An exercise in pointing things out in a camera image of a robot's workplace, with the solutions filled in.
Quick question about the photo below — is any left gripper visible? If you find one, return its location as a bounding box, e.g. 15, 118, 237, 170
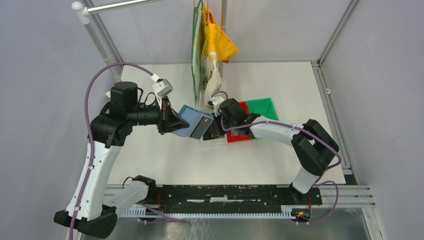
128, 94, 190, 135

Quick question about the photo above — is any hanging patterned cloth bag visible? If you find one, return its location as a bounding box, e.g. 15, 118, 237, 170
191, 0, 224, 108

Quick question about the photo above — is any blue card holder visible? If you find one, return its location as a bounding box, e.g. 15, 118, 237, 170
172, 105, 214, 138

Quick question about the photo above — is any green bin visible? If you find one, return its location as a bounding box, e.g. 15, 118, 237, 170
246, 97, 279, 121

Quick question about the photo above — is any red bin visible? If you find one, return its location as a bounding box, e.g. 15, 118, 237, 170
226, 101, 254, 144

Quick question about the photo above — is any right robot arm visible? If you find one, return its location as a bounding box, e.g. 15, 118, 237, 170
208, 96, 342, 204

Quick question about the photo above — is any black card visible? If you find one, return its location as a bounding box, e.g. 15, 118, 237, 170
189, 116, 213, 140
202, 127, 221, 141

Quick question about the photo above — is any yellow cloth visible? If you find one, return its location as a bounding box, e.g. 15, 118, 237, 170
201, 2, 239, 64

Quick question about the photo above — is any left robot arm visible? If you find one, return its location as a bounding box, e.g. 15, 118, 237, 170
53, 79, 189, 239

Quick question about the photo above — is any white cable duct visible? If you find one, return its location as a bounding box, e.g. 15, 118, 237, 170
119, 206, 312, 220

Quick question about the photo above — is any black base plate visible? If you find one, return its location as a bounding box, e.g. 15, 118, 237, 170
141, 185, 323, 214

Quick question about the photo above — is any white clothes rack pole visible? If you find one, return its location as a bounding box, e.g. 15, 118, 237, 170
71, 0, 154, 82

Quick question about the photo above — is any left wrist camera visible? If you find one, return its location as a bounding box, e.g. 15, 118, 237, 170
150, 73, 174, 108

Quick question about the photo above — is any white bin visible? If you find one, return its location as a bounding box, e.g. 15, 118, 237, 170
200, 135, 228, 148

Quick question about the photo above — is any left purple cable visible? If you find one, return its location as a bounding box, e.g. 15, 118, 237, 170
68, 62, 186, 240

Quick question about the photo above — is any vertical rack pole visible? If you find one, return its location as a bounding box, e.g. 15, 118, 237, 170
218, 0, 229, 80

